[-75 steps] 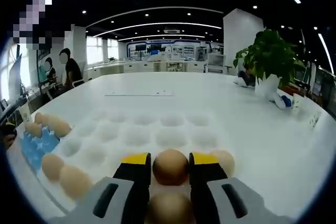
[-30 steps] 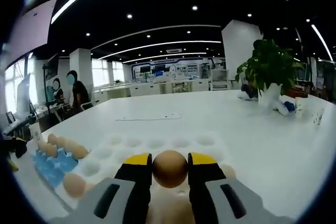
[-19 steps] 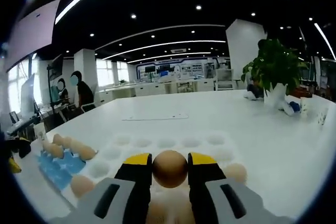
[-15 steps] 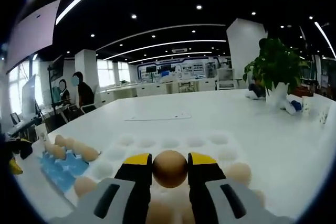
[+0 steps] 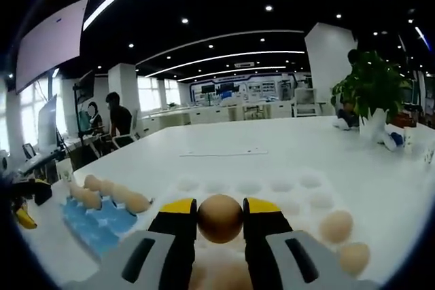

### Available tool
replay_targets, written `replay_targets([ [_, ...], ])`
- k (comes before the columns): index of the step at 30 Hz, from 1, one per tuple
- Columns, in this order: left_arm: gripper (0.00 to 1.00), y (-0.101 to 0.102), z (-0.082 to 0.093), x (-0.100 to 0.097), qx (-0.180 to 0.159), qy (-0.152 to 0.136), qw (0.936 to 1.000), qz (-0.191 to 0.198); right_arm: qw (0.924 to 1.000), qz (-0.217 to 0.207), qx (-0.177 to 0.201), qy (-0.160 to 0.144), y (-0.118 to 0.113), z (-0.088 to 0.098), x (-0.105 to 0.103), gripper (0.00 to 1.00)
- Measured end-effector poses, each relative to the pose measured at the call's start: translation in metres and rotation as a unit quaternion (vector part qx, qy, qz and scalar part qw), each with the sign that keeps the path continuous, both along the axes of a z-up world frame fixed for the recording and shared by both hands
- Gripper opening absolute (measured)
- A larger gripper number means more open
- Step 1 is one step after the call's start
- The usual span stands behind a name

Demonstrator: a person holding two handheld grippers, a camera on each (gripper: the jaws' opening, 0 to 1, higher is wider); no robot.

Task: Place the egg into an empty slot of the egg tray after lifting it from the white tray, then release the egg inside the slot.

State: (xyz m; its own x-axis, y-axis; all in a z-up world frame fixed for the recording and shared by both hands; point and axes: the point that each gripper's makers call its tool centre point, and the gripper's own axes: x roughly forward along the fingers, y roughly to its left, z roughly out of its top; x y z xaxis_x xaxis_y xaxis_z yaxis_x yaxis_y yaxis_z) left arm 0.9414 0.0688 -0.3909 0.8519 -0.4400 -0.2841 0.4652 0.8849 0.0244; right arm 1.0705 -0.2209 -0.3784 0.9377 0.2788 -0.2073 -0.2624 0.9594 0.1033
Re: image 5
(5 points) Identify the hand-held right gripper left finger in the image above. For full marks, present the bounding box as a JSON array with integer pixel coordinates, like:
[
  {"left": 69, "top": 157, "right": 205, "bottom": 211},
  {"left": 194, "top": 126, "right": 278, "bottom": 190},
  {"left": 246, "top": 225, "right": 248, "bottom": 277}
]
[{"left": 56, "top": 197, "right": 198, "bottom": 290}]

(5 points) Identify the black monitor on stand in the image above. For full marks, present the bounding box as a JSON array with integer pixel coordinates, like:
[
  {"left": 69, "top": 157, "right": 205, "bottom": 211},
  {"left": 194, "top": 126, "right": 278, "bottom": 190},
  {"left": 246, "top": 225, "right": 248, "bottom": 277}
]
[{"left": 73, "top": 69, "right": 96, "bottom": 141}]

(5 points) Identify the brown box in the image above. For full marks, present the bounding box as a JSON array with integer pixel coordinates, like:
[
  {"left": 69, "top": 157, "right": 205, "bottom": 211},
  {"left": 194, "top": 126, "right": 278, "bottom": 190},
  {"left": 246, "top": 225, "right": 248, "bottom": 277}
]
[{"left": 390, "top": 109, "right": 421, "bottom": 128}]

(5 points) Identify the white mesh office chair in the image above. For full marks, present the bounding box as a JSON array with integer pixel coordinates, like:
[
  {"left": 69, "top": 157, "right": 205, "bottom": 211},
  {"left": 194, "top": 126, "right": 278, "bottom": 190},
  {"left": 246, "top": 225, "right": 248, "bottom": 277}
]
[{"left": 294, "top": 88, "right": 319, "bottom": 117}]

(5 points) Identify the computer monitor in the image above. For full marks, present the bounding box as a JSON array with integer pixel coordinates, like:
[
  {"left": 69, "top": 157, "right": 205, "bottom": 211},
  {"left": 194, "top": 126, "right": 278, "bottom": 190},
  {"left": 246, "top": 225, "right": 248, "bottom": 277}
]
[{"left": 36, "top": 94, "right": 59, "bottom": 155}]

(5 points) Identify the white blue object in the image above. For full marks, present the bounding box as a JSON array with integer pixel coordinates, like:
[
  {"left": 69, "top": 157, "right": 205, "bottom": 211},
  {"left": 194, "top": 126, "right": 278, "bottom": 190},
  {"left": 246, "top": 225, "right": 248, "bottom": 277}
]
[
  {"left": 383, "top": 131, "right": 406, "bottom": 152},
  {"left": 334, "top": 115, "right": 360, "bottom": 131}
]

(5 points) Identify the white dimpled tray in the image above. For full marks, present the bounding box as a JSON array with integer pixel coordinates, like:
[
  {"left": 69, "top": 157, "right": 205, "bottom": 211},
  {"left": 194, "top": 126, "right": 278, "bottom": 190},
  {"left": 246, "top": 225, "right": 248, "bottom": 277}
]
[{"left": 166, "top": 170, "right": 378, "bottom": 284}]

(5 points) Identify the white paper cup green print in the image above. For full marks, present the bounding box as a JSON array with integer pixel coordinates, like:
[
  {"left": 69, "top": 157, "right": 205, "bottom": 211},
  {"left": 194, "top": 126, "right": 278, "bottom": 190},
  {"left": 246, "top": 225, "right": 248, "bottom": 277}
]
[{"left": 55, "top": 159, "right": 75, "bottom": 187}]

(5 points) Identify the white square pillar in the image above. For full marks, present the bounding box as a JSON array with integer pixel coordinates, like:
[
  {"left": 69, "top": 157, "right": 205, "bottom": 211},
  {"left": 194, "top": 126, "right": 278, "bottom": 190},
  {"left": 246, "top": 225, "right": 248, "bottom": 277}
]
[
  {"left": 108, "top": 64, "right": 141, "bottom": 128},
  {"left": 304, "top": 22, "right": 358, "bottom": 118}
]

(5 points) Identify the cluster of brown eggs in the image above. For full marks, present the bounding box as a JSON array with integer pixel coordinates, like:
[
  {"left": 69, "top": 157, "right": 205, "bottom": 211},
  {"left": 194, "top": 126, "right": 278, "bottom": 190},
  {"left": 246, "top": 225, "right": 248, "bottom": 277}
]
[{"left": 69, "top": 174, "right": 152, "bottom": 213}]

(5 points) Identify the white table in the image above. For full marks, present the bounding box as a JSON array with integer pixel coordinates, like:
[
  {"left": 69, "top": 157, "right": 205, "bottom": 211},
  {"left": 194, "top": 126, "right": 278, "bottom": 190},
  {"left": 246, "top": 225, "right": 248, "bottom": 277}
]
[{"left": 18, "top": 115, "right": 435, "bottom": 290}]

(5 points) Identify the brown chicken egg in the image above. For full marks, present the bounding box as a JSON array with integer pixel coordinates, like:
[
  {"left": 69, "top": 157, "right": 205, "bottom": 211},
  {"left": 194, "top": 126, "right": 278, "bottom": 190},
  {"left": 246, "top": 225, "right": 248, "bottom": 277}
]
[
  {"left": 196, "top": 194, "right": 245, "bottom": 245},
  {"left": 338, "top": 242, "right": 371, "bottom": 276},
  {"left": 319, "top": 210, "right": 354, "bottom": 245}
]

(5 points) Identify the green potted plant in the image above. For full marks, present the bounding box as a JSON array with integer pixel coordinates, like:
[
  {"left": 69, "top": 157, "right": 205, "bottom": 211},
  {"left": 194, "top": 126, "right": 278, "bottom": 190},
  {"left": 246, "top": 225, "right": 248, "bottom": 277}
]
[{"left": 331, "top": 50, "right": 413, "bottom": 144}]

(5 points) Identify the blue egg tray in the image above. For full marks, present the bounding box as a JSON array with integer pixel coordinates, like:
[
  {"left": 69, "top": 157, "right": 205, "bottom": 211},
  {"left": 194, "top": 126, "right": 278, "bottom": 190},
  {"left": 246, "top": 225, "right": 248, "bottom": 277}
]
[{"left": 60, "top": 194, "right": 156, "bottom": 260}]

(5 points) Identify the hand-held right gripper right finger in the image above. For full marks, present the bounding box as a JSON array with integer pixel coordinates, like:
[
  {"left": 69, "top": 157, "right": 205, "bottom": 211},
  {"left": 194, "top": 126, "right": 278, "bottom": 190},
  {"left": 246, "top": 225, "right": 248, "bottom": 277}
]
[{"left": 243, "top": 197, "right": 381, "bottom": 290}]

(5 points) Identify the white cabinet row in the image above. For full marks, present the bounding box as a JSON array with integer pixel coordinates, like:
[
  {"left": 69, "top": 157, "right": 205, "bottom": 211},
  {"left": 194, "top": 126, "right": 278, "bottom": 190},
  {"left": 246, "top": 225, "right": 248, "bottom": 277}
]
[{"left": 139, "top": 105, "right": 296, "bottom": 134}]

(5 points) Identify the large hanging display screen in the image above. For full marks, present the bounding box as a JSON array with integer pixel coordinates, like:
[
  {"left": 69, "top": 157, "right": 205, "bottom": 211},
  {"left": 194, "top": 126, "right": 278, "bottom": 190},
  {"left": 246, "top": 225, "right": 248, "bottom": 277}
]
[{"left": 15, "top": 0, "right": 91, "bottom": 94}]

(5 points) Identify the thin white board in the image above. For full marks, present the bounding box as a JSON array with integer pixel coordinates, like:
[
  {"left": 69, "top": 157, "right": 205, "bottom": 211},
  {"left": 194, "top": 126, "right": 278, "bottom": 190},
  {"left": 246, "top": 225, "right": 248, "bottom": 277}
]
[{"left": 179, "top": 149, "right": 268, "bottom": 158}]

